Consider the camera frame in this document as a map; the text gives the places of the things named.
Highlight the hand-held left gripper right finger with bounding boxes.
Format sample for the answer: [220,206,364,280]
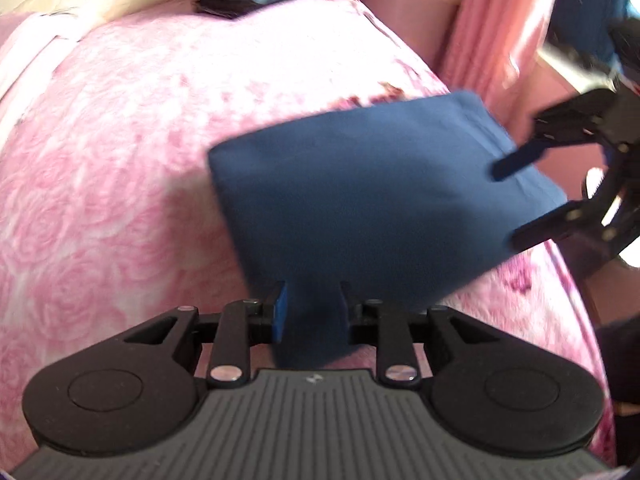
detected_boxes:
[339,280,501,391]

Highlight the dark blue garment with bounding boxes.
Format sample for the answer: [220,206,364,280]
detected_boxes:
[207,91,568,368]

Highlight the pink floral blanket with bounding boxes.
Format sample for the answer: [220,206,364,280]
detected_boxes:
[0,0,621,471]

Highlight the person's blue clothing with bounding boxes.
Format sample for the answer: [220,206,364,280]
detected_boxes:
[550,0,632,61]

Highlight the pink wooden furniture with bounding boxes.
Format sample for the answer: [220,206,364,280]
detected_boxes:
[335,0,461,76]

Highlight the pale bed sheet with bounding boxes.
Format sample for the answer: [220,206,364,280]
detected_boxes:
[0,10,86,111]

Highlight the pink curtain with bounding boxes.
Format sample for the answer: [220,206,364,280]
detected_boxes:
[440,0,566,111]

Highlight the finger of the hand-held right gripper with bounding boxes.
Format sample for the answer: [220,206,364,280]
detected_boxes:
[491,87,621,183]
[511,180,631,253]

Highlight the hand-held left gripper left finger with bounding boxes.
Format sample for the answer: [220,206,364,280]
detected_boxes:
[122,280,291,391]

